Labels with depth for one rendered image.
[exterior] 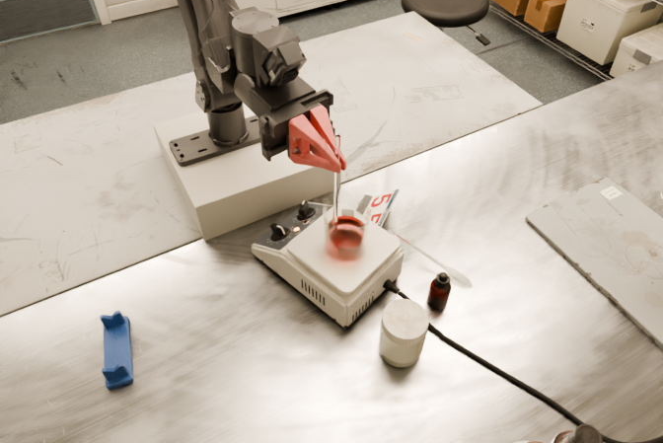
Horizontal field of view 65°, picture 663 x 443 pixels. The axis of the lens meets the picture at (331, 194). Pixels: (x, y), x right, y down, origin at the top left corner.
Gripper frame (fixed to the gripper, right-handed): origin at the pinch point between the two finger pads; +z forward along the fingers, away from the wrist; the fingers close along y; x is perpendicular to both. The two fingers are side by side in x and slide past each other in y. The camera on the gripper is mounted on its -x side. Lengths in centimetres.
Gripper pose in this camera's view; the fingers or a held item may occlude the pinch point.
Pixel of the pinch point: (338, 163)
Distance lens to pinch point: 60.4
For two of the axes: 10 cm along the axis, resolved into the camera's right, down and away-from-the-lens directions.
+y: 8.0, -4.3, 4.1
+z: 6.0, 6.0, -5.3
